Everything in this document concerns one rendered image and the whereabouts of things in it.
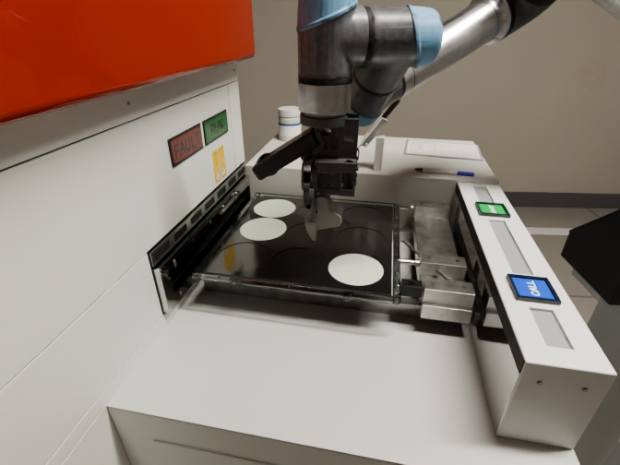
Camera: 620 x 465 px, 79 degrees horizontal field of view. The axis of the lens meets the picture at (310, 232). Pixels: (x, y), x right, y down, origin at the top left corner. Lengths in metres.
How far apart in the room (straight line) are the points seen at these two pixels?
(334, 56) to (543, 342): 0.43
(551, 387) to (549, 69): 2.77
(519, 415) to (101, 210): 0.59
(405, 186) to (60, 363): 0.76
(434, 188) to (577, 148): 2.53
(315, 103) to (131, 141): 0.26
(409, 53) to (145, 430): 0.64
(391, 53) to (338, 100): 0.09
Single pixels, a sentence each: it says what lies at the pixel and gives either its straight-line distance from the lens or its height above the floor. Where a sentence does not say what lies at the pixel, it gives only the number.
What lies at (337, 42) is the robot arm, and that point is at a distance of 0.53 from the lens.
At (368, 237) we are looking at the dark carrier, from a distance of 0.79.
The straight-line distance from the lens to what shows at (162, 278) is 0.67.
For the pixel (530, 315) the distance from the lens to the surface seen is 0.58.
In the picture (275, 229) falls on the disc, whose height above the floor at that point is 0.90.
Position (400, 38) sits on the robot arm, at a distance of 0.56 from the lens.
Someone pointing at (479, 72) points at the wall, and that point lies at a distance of 2.99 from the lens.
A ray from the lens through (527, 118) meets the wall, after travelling 3.19.
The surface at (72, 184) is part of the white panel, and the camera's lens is 0.52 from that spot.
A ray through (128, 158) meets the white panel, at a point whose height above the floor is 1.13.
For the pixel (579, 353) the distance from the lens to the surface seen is 0.55.
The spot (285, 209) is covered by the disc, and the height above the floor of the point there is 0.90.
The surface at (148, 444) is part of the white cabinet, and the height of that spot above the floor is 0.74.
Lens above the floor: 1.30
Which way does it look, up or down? 30 degrees down
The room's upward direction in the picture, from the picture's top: straight up
